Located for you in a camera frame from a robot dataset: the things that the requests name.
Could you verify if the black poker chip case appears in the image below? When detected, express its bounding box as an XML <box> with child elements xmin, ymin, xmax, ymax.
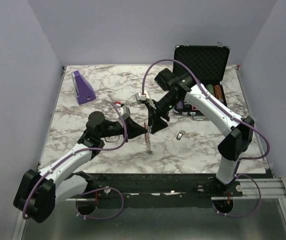
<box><xmin>173</xmin><ymin>43</ymin><xmax>230</xmax><ymax>121</ymax></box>

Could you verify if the red handled metal key holder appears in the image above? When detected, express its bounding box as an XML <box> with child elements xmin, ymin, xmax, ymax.
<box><xmin>143</xmin><ymin>122</ymin><xmax>153</xmax><ymax>155</ymax></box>

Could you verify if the purple plastic object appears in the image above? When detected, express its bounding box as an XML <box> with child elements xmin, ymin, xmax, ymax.
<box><xmin>71</xmin><ymin>70</ymin><xmax>97</xmax><ymax>105</ymax></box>

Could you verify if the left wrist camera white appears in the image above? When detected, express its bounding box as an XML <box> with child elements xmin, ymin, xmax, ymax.
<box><xmin>115</xmin><ymin>101</ymin><xmax>131</xmax><ymax>121</ymax></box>

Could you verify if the right aluminium rail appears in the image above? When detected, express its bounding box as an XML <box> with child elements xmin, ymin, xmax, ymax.
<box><xmin>211</xmin><ymin>177</ymin><xmax>286</xmax><ymax>201</ymax></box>

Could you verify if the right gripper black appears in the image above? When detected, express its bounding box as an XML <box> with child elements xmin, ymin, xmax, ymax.
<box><xmin>145</xmin><ymin>92</ymin><xmax>181</xmax><ymax>135</ymax></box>

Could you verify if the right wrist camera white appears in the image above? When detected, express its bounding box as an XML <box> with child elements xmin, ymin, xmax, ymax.
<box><xmin>135</xmin><ymin>91</ymin><xmax>151</xmax><ymax>105</ymax></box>

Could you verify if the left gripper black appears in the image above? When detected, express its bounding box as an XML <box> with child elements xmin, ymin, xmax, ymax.
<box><xmin>99</xmin><ymin>115</ymin><xmax>148</xmax><ymax>143</ymax></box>

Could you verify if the green chip stack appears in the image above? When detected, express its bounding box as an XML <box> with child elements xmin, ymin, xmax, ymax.
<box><xmin>206</xmin><ymin>84</ymin><xmax>215</xmax><ymax>96</ymax></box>

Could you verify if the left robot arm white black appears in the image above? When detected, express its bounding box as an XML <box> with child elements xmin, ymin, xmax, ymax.
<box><xmin>13</xmin><ymin>111</ymin><xmax>147</xmax><ymax>223</ymax></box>

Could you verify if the key with black tag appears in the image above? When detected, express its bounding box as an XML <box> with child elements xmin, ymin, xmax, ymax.
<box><xmin>176</xmin><ymin>130</ymin><xmax>186</xmax><ymax>141</ymax></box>

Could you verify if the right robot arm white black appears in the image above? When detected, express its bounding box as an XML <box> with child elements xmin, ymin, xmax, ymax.
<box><xmin>145</xmin><ymin>68</ymin><xmax>254</xmax><ymax>196</ymax></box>

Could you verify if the orange chip stack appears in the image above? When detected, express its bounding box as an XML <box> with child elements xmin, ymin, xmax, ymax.
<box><xmin>213</xmin><ymin>84</ymin><xmax>226</xmax><ymax>105</ymax></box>

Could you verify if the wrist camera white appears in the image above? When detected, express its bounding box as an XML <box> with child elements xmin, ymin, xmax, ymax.
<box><xmin>135</xmin><ymin>91</ymin><xmax>151</xmax><ymax>105</ymax></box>
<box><xmin>115</xmin><ymin>101</ymin><xmax>131</xmax><ymax>121</ymax></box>

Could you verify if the black mounting base plate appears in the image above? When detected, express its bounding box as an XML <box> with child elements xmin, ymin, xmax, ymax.
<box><xmin>76</xmin><ymin>171</ymin><xmax>243</xmax><ymax>209</ymax></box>

